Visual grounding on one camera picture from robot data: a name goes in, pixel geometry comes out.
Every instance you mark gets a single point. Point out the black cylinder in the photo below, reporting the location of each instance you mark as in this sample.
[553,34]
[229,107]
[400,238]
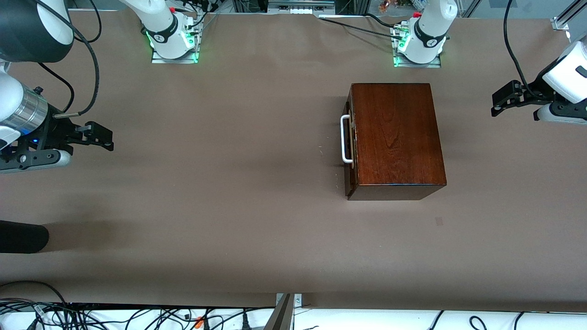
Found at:
[20,236]

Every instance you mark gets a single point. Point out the aluminium profile bar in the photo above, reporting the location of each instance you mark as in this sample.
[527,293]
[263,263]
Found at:
[562,22]

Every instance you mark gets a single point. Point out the grey metal strut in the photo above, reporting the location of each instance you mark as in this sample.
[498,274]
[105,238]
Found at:
[280,317]

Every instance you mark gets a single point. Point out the silver aluminium frame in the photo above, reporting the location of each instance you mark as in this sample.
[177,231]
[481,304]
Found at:
[300,7]

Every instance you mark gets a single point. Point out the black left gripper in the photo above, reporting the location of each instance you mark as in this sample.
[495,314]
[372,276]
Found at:
[537,92]

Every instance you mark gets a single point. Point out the dark brown wooden cabinet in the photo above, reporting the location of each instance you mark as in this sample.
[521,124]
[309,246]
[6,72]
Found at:
[394,133]

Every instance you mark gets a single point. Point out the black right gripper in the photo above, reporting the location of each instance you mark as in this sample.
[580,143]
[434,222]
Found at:
[56,134]

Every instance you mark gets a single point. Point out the metal base plate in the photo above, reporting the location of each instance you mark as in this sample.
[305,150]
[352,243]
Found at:
[158,60]
[403,64]

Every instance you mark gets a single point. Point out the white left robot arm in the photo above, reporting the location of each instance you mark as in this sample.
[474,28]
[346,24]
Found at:
[429,27]

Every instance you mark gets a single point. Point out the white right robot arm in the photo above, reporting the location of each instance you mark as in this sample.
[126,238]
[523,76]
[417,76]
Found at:
[160,27]

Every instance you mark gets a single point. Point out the small metal bracket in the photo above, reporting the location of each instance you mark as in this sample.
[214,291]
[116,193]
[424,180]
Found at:
[298,300]

